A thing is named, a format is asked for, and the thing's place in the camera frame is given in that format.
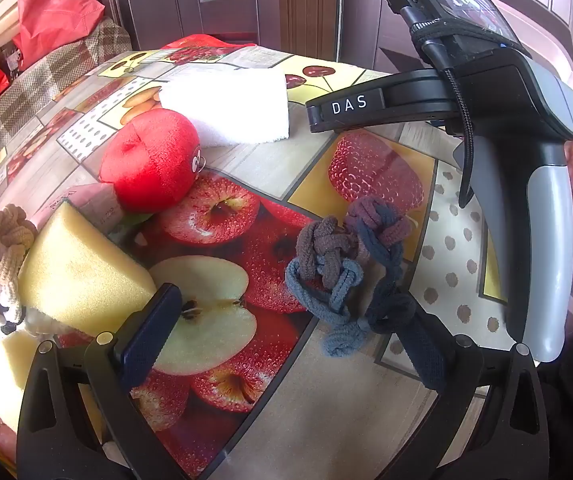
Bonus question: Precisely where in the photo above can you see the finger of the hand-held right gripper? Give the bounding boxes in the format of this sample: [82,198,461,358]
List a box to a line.
[305,69,460,133]

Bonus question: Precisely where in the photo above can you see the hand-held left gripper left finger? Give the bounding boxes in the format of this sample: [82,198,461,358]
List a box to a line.
[16,282,184,480]

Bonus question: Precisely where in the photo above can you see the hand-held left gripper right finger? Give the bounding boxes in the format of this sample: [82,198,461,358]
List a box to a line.
[399,305,552,480]

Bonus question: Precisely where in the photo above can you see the yellow sponge wedge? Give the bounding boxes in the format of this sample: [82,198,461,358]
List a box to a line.
[18,200,160,336]

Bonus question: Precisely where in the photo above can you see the braided multicolour hair ties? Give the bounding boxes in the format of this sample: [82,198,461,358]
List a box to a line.
[285,195,417,358]

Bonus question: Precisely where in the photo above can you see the pale yellow plush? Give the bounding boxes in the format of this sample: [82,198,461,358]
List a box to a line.
[0,332,42,431]

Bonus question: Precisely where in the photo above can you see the white sponge block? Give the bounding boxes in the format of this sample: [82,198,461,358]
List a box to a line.
[159,69,291,148]

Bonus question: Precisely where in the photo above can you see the cream braided rope toy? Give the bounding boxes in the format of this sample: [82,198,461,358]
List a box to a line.
[0,204,38,332]

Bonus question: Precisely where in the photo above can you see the red plush apple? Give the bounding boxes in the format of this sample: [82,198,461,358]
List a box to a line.
[99,108,202,211]

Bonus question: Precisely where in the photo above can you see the dark brown panel door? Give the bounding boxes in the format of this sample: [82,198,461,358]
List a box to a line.
[84,0,573,131]

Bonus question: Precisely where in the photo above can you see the plaid covered bench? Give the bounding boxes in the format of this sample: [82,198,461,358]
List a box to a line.
[0,17,132,161]

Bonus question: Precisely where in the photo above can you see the red nonwoven bag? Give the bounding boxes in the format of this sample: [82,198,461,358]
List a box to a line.
[16,0,106,68]

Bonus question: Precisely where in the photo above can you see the black braided cable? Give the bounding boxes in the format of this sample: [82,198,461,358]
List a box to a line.
[399,5,480,210]

